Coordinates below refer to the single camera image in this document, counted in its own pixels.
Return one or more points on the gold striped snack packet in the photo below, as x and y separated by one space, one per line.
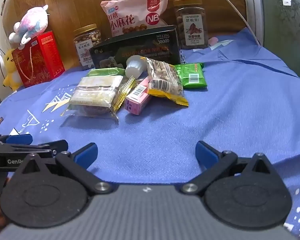
125 92

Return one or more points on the clear cake packet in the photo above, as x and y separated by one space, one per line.
95 95

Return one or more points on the pink snack bag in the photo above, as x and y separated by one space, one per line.
132 12

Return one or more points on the yellow nut snack packet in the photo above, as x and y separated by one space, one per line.
165 80

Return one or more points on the small gold lid nut jar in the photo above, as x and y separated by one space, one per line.
86 45

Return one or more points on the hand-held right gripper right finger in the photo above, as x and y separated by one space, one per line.
206 153

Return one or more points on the wooden headboard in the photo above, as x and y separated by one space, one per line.
72 2

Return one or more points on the red gift box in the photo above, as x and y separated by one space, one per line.
40 60

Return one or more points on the black cardboard box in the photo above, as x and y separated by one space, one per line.
145 47

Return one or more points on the tall gold lid nut jar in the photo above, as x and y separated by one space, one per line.
191 27

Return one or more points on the yellow plush duck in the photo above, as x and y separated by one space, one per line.
11 72

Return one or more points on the small pink box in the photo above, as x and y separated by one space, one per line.
137 100

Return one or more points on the white jelly cup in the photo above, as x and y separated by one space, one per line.
134 67

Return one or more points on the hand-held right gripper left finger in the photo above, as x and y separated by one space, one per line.
86 152

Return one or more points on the patterned glass door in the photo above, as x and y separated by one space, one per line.
282 17

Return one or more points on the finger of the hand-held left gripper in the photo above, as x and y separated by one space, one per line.
55 145
20 139

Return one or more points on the pink plush toy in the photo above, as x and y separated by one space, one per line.
31 26

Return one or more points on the green snack packet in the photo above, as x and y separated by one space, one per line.
102 72
192 76

